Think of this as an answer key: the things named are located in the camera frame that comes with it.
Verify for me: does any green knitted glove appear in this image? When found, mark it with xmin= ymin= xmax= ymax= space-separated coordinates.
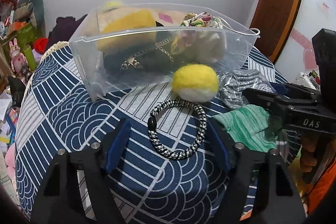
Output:
xmin=213 ymin=105 xmax=284 ymax=152

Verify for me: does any cream drawstring pouch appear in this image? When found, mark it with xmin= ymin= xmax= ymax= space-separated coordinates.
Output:
xmin=194 ymin=16 xmax=260 ymax=67

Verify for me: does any yellow white felt ball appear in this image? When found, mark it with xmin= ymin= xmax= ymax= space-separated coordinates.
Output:
xmin=171 ymin=64 xmax=219 ymax=103

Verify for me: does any floral fabric scrunchie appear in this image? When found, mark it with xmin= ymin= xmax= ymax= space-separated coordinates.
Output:
xmin=180 ymin=12 xmax=224 ymax=29

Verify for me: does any black hat with chain pattern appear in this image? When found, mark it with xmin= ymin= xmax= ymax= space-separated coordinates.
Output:
xmin=102 ymin=31 xmax=177 ymax=74

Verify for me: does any clear plastic storage box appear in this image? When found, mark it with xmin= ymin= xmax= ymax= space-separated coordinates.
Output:
xmin=69 ymin=3 xmax=260 ymax=100

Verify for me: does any orange gloved hand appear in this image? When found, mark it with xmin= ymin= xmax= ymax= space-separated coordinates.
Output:
xmin=299 ymin=133 xmax=335 ymax=214

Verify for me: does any silver grey glitter fabric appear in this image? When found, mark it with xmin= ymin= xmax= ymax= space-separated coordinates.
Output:
xmin=218 ymin=69 xmax=276 ymax=110

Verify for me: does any pink plush slipper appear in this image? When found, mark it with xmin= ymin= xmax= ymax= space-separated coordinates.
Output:
xmin=5 ymin=143 xmax=15 ymax=181

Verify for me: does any wooden wardrobe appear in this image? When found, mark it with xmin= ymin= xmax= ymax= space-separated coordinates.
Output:
xmin=249 ymin=0 xmax=336 ymax=83

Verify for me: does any colourful checkered book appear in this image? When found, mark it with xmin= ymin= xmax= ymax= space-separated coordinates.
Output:
xmin=5 ymin=109 xmax=19 ymax=134

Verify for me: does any blue white patterned tablecloth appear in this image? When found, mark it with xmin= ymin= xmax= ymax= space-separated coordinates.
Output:
xmin=14 ymin=41 xmax=301 ymax=224

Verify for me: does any beige patchwork blanket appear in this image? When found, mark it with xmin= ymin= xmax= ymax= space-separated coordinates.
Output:
xmin=97 ymin=6 xmax=186 ymax=33

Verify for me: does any pink bunny toy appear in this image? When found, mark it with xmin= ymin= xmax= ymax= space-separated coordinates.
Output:
xmin=9 ymin=38 xmax=28 ymax=74

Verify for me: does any green bottle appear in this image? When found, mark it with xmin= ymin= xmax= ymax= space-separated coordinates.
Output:
xmin=23 ymin=44 xmax=37 ymax=71

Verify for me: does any red cloth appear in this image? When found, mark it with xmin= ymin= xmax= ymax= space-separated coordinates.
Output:
xmin=33 ymin=38 xmax=49 ymax=55

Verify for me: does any green storage box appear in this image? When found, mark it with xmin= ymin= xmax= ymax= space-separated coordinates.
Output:
xmin=1 ymin=23 xmax=41 ymax=51

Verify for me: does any yellow plush headrest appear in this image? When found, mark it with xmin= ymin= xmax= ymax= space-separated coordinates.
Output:
xmin=104 ymin=0 xmax=122 ymax=9

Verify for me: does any dark purple garment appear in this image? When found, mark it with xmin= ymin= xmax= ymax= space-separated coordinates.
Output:
xmin=47 ymin=14 xmax=87 ymax=47

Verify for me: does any grey green plush pillow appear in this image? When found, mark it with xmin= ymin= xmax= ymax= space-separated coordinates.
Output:
xmin=13 ymin=0 xmax=44 ymax=29

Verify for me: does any black white braided bracelet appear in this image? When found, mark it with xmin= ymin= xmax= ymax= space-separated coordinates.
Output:
xmin=146 ymin=99 xmax=208 ymax=161

